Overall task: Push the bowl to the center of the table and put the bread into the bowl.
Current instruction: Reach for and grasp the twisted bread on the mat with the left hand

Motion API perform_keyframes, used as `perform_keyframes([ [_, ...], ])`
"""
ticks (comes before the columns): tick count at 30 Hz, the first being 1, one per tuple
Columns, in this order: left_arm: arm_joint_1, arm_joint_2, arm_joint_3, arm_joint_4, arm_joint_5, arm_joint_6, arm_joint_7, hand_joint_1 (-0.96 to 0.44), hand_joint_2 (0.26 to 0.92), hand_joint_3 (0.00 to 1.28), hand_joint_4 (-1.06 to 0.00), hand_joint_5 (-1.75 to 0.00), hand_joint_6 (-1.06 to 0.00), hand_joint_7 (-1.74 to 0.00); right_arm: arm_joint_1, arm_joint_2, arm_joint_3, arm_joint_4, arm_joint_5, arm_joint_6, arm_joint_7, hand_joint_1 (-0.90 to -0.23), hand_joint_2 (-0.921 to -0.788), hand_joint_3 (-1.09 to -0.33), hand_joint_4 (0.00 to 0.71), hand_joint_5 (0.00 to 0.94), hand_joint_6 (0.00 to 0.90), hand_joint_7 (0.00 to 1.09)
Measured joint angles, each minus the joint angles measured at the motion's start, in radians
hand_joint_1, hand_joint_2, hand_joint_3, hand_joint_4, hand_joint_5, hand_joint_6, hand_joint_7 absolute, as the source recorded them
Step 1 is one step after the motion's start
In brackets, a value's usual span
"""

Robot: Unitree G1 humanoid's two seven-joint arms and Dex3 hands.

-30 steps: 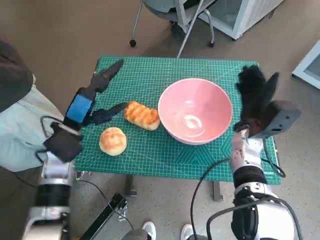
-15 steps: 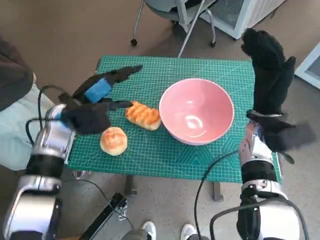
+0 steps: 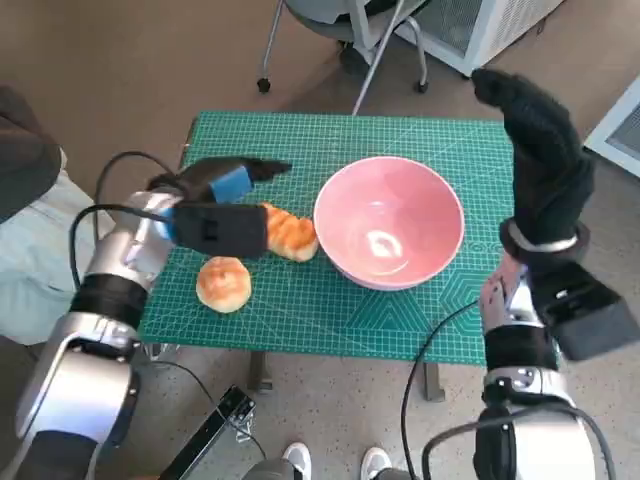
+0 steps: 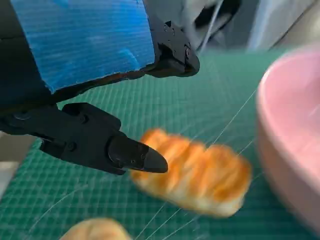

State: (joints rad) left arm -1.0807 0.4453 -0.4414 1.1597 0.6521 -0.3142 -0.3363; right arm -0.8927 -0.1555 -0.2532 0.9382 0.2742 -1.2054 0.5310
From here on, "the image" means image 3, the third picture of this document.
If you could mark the white shoe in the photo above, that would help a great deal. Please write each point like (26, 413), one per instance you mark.
(376, 460)
(297, 457)

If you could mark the grey office chair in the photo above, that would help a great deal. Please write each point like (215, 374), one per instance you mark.
(320, 22)

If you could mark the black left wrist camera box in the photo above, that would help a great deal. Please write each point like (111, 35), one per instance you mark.
(220, 230)

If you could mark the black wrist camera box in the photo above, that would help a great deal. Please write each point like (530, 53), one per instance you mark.
(220, 230)
(590, 315)

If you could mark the black metal frame stand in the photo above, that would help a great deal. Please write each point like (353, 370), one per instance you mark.
(220, 430)

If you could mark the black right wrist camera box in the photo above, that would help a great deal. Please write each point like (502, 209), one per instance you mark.
(590, 315)

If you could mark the white framed mesh panel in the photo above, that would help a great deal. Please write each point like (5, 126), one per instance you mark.
(620, 135)

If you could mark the round toy bread bun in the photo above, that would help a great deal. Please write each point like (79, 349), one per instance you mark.
(222, 285)

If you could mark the pink bowl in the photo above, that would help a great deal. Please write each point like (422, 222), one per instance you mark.
(390, 210)

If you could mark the white slanted pole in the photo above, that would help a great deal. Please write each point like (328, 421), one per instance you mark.
(370, 77)

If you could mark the long striped toy bread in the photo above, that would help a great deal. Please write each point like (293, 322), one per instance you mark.
(295, 235)

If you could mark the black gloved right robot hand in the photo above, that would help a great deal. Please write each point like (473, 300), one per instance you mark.
(545, 165)

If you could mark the white mesh-front cabinet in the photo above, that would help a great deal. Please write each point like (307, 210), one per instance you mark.
(500, 30)

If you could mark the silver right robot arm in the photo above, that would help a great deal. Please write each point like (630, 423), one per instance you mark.
(520, 345)

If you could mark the green cutting mat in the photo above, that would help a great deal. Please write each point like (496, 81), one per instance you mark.
(300, 320)

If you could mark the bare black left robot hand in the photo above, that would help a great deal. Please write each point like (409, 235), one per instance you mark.
(230, 182)

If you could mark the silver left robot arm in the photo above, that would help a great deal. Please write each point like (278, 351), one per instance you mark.
(115, 250)

